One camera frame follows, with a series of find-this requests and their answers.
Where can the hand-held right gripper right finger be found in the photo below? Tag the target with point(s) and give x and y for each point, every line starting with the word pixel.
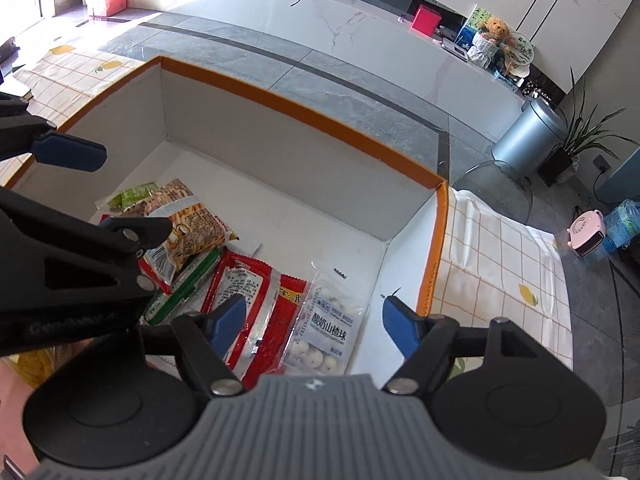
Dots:
pixel 400 327

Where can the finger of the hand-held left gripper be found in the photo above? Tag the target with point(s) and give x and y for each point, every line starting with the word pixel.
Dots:
pixel 75 245
pixel 70 154

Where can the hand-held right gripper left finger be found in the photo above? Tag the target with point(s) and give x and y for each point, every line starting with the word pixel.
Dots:
pixel 227 322

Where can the red and silver snack packet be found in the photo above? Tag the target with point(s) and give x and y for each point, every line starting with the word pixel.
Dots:
pixel 247 285

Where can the white packet with green stripe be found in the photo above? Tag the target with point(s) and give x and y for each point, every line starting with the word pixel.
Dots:
pixel 185 285

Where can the plain red snack packet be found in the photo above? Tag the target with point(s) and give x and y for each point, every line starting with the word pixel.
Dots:
pixel 287 320

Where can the clear packet of white balls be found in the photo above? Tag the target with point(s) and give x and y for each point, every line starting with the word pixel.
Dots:
pixel 327 320

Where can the light green snack packet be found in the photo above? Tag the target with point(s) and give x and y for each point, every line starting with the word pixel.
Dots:
pixel 132 196

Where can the red-edged peanut packet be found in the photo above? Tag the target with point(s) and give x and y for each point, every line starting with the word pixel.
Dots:
pixel 197 220

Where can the orange cardboard box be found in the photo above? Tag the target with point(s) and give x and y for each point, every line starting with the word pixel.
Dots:
pixel 300 185

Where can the pink table mat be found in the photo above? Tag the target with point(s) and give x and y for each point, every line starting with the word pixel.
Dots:
pixel 12 410

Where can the round glass side table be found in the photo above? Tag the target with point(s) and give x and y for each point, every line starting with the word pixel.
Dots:
pixel 495 190

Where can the pink fan heater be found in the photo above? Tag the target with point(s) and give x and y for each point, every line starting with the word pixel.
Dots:
pixel 587 232

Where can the silver trash can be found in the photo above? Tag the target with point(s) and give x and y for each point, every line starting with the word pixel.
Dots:
pixel 530 140

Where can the blue water bottle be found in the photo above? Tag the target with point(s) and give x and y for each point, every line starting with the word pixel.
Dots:
pixel 622 225

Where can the potted long-leaf plant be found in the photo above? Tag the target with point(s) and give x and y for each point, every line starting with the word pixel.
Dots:
pixel 580 130

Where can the white marble TV console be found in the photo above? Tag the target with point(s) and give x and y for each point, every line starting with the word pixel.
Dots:
pixel 325 25

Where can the white knit basket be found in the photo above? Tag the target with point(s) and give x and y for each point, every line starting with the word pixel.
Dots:
pixel 482 51

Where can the round paper fan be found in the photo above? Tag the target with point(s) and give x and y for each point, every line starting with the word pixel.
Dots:
pixel 520 55

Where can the blue green picture card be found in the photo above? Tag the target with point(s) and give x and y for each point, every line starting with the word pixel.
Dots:
pixel 470 27

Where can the pink box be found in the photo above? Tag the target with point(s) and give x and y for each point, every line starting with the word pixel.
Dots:
pixel 426 20

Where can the brown teddy bear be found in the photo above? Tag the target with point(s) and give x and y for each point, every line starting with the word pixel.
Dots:
pixel 496 30

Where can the white cabinet doors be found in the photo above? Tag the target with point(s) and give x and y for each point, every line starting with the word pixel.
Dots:
pixel 565 15

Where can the wall socket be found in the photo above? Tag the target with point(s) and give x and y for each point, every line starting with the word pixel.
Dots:
pixel 602 164

